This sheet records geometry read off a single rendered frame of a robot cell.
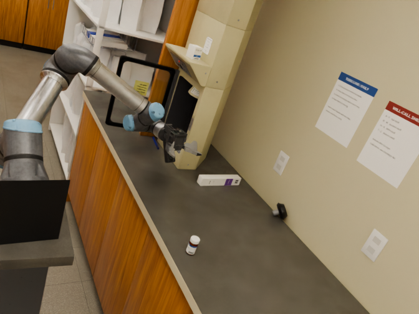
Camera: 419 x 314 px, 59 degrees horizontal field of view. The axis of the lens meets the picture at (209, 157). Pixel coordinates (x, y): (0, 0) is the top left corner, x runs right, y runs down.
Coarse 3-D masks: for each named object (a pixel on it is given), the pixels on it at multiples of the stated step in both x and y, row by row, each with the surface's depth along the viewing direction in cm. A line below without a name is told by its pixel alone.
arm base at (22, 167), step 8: (8, 160) 117; (16, 160) 116; (24, 160) 117; (32, 160) 118; (40, 160) 121; (8, 168) 116; (16, 168) 115; (24, 168) 115; (32, 168) 117; (40, 168) 120; (0, 176) 116; (8, 176) 115; (16, 176) 113; (24, 176) 114; (32, 176) 115; (40, 176) 117
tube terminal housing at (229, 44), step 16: (208, 16) 182; (192, 32) 194; (208, 32) 181; (224, 32) 170; (240, 32) 174; (224, 48) 174; (240, 48) 181; (208, 64) 179; (224, 64) 179; (192, 80) 191; (208, 80) 180; (224, 80) 184; (208, 96) 184; (224, 96) 196; (208, 112) 189; (192, 128) 190; (208, 128) 195; (160, 144) 219; (208, 144) 212; (176, 160) 201; (192, 160) 201
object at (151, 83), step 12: (144, 60) 196; (132, 72) 197; (144, 72) 199; (156, 72) 201; (168, 72) 203; (132, 84) 200; (144, 84) 202; (156, 84) 204; (144, 96) 205; (156, 96) 207; (120, 108) 205; (120, 120) 208
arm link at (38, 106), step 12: (48, 60) 151; (48, 72) 147; (60, 72) 148; (48, 84) 145; (60, 84) 149; (36, 96) 141; (48, 96) 144; (24, 108) 138; (36, 108) 139; (48, 108) 144; (36, 120) 138; (0, 156) 126
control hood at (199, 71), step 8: (168, 48) 192; (176, 48) 190; (184, 48) 197; (176, 56) 186; (184, 56) 178; (192, 64) 171; (200, 64) 174; (192, 72) 177; (200, 72) 175; (208, 72) 177; (200, 80) 178
